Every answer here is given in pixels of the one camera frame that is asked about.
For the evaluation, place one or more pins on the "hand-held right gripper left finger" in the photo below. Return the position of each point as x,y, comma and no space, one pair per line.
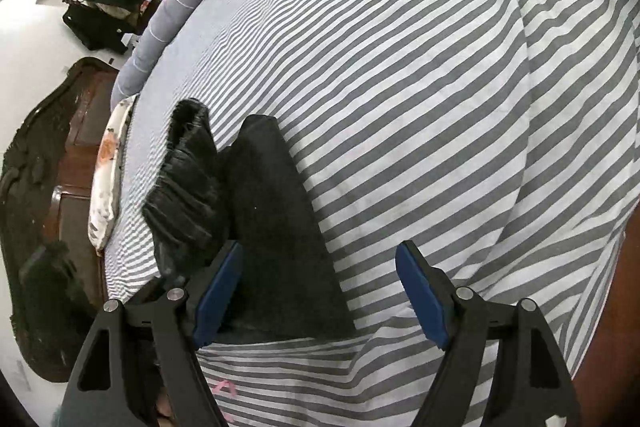
220,294

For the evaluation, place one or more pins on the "dark grey pants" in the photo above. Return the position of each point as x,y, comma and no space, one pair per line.
280,232

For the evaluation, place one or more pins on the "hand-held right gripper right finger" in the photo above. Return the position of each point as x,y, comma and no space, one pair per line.
425,297

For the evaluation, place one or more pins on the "dark wooden headboard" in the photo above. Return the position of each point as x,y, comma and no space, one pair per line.
30,187

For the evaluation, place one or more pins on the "black bag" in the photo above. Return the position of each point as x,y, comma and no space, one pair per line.
95,27

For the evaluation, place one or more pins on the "grey white striped bed sheet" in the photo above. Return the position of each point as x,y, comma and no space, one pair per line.
425,107

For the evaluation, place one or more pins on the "floral pillow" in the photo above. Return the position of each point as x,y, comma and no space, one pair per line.
105,187

